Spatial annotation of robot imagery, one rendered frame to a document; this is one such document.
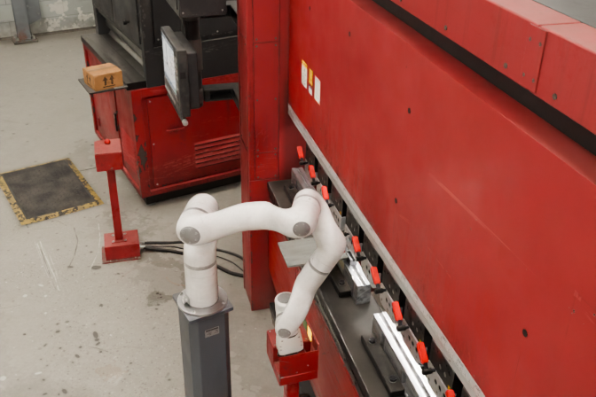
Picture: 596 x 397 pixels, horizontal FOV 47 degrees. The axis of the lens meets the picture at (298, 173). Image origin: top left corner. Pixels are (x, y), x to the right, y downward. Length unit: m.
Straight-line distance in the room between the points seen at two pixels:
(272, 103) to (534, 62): 2.22
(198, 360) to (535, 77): 1.77
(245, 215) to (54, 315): 2.21
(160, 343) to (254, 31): 1.82
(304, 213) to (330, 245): 0.17
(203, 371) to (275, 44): 1.59
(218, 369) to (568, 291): 1.66
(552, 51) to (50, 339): 3.37
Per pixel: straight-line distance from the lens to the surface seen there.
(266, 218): 2.36
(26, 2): 9.33
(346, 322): 2.79
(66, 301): 4.45
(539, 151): 1.52
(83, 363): 4.01
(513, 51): 1.55
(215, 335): 2.71
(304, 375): 2.82
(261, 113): 3.54
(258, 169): 3.68
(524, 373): 1.73
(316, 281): 2.49
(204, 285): 2.58
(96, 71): 4.77
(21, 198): 5.60
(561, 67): 1.41
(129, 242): 4.67
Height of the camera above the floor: 2.67
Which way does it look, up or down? 28 degrees down
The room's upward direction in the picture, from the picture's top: 1 degrees clockwise
